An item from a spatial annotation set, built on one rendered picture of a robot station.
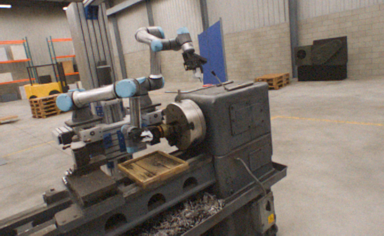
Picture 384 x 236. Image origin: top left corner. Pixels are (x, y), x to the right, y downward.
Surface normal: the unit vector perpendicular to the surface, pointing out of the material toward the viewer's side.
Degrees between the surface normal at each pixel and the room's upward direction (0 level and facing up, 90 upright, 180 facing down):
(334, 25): 90
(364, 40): 90
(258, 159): 90
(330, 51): 90
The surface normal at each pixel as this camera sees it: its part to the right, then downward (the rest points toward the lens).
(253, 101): 0.61, 0.07
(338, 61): -0.70, 0.22
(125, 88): 0.07, 0.16
